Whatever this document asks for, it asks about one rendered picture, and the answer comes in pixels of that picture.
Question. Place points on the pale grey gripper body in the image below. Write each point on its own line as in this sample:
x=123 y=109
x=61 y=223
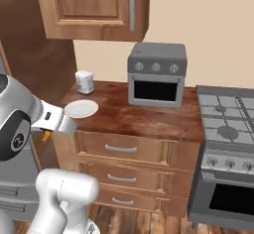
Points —
x=68 y=125

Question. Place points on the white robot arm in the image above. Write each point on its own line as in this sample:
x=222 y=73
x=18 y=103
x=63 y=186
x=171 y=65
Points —
x=63 y=195

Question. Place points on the white round plate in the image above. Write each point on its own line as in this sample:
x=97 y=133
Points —
x=83 y=108

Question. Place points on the orange shrimp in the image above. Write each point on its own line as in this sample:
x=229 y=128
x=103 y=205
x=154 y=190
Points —
x=46 y=135

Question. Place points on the white canister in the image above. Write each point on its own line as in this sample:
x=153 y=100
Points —
x=85 y=81

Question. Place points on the grey steel appliance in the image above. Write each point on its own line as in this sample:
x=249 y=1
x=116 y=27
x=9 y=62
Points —
x=18 y=175

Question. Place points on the wooden drawer front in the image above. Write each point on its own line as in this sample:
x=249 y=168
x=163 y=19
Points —
x=155 y=178
x=149 y=201
x=145 y=150

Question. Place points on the tall brown cabinet panel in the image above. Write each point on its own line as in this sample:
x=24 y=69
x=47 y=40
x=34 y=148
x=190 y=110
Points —
x=29 y=53

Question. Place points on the grey toaster oven knob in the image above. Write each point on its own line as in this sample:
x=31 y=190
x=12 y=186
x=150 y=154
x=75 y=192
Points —
x=174 y=68
x=156 y=67
x=139 y=66

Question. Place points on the grey toaster oven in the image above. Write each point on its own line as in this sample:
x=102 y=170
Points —
x=157 y=54

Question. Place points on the wooden cupboard door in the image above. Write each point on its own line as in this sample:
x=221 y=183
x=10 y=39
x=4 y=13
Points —
x=86 y=3

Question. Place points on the grey stove knob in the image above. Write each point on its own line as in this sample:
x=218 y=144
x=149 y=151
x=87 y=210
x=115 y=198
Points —
x=249 y=166
x=230 y=163
x=212 y=161

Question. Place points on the grey gas stove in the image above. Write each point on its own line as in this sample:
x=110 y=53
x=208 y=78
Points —
x=225 y=145

